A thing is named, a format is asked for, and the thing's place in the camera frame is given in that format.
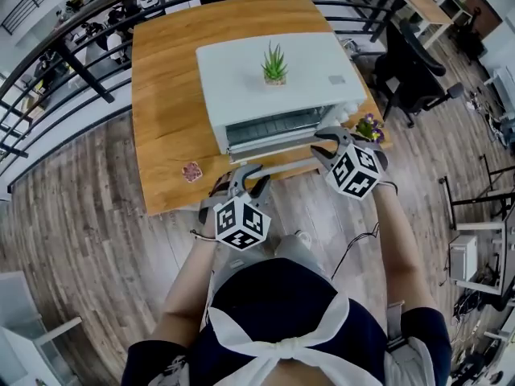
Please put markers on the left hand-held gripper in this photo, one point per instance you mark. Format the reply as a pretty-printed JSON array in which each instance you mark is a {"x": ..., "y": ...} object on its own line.
[{"x": 241, "y": 223}]

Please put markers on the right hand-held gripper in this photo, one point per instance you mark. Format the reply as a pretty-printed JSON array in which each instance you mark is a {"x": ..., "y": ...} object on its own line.
[{"x": 354, "y": 171}]

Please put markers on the white oven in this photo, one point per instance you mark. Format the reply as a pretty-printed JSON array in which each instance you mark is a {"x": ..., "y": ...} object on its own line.
[{"x": 241, "y": 83}]

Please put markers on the person's right forearm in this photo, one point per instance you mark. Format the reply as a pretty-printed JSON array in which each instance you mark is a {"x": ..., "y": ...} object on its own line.
[{"x": 402, "y": 251}]

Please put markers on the person's left forearm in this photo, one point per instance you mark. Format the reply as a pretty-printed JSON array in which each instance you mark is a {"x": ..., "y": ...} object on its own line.
[{"x": 189, "y": 288}]

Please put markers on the person's left hand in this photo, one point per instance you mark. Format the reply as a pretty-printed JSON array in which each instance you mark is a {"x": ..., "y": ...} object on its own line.
[{"x": 220, "y": 184}]

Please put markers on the purple flower plant white pot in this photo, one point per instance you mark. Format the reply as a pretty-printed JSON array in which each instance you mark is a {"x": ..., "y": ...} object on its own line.
[{"x": 372, "y": 129}]

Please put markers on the pink succulent small pot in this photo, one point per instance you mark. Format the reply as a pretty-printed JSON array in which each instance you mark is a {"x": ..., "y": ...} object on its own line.
[{"x": 192, "y": 172}]

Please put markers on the person's right shoe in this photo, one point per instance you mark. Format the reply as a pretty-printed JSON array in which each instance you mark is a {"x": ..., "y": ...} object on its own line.
[{"x": 303, "y": 237}]

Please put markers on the person's grey trousers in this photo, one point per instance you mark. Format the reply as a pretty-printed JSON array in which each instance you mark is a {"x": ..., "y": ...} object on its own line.
[{"x": 291, "y": 251}]

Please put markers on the black office chair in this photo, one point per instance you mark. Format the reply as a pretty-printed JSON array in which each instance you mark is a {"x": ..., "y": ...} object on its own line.
[{"x": 410, "y": 83}]

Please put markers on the green spiky plant white pot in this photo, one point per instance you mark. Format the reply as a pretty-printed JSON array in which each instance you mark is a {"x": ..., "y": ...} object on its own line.
[{"x": 274, "y": 68}]

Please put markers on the person's navy top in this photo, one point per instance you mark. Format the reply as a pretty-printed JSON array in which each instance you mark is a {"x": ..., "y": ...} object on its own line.
[{"x": 281, "y": 292}]

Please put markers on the wooden table with white legs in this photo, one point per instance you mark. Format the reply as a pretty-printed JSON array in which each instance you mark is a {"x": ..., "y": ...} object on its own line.
[{"x": 169, "y": 107}]

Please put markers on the white tied cloth bow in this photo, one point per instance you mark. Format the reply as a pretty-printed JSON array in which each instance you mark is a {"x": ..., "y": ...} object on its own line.
[{"x": 281, "y": 346}]

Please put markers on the white box cabinet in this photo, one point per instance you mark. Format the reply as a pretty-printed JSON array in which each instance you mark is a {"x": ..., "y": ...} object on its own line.
[{"x": 462, "y": 257}]

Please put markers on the light wooden desk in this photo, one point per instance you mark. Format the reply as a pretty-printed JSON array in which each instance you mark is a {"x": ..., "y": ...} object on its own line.
[{"x": 430, "y": 10}]

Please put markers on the black metal railing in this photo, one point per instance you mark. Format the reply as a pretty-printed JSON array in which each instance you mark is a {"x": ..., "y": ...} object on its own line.
[{"x": 86, "y": 75}]

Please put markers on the black metal stand frame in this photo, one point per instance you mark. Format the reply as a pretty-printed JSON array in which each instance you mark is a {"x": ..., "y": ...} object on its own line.
[{"x": 475, "y": 201}]

